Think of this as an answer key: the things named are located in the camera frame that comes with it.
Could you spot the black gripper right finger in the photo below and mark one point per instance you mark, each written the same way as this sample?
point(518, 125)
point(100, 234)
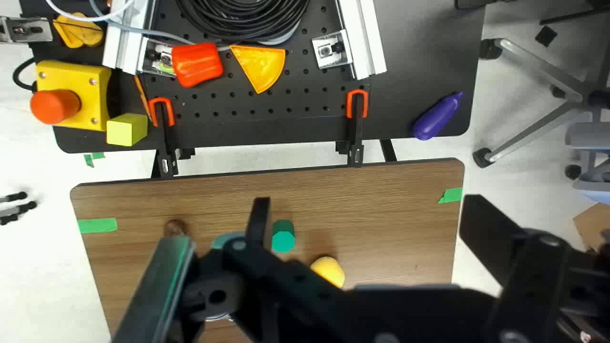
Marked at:
point(550, 291)

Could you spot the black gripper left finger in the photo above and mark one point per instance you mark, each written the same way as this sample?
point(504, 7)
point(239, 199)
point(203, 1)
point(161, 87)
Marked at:
point(154, 314)

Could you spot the brown pot lid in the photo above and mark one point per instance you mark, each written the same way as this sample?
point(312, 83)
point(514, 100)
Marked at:
point(176, 228)

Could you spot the green tape strip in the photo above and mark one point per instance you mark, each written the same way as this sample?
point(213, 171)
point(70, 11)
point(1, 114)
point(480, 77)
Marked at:
point(98, 226)

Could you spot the green tape corner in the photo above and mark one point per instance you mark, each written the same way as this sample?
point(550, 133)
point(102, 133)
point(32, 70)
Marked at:
point(451, 196)

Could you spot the green cylinder block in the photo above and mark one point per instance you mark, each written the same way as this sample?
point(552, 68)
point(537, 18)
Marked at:
point(283, 239)

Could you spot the orange black clamp left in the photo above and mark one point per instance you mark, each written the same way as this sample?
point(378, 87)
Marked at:
point(169, 148)

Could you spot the orange black clamp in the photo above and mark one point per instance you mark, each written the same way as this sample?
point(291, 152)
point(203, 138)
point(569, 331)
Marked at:
point(350, 142)
point(169, 148)

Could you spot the yellow ball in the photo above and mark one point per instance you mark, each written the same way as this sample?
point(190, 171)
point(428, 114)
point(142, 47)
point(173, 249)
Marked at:
point(331, 270)

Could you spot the yellow-green cube block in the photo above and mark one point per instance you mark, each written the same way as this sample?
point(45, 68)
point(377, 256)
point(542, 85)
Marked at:
point(127, 131)

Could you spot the purple toy eggplant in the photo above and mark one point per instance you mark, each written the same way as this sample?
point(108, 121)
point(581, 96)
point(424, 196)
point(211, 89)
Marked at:
point(438, 117)

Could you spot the yellow box red button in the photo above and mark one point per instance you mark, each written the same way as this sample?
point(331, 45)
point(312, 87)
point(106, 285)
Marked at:
point(72, 96)

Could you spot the grey office chair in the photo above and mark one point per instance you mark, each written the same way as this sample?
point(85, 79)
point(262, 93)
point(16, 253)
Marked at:
point(544, 66)

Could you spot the black perforated board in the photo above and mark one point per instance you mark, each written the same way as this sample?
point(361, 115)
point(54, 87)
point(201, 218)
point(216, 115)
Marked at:
point(432, 51)

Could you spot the orange black clamp right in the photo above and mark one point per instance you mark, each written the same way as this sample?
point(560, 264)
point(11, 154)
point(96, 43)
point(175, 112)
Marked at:
point(350, 142)

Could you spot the orange toy pepper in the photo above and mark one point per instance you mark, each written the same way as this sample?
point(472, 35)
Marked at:
point(195, 66)

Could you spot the orange wedge slice toy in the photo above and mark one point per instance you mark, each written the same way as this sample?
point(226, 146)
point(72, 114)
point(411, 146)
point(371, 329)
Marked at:
point(260, 66)

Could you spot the yellow toy piece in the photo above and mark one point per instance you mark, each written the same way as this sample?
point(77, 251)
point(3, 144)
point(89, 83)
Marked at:
point(77, 34)

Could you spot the aluminium rail left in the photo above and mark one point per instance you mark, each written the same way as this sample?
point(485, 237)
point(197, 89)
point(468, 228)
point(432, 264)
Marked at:
point(123, 45)

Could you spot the aluminium rail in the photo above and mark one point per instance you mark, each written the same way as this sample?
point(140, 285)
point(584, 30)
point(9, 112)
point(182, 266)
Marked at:
point(123, 45)
point(358, 45)

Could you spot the aluminium rail right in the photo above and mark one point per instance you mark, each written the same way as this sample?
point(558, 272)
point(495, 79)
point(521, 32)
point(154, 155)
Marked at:
point(358, 45)

